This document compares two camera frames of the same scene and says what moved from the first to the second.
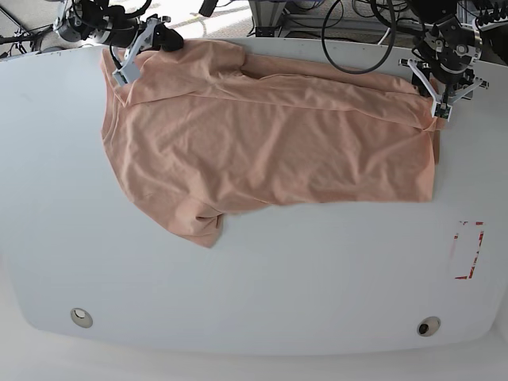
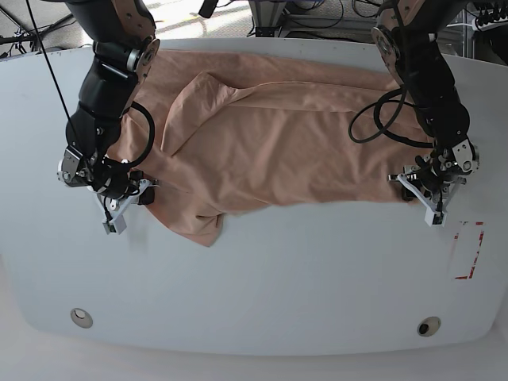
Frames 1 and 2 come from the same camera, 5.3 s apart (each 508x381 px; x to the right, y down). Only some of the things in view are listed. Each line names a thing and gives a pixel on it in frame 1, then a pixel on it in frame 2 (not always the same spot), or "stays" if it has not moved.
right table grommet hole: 429,326 stays
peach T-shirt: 201,129 stays
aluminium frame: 266,14 stays
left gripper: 444,70 → 435,177
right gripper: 134,36 → 110,178
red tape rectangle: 471,269 stays
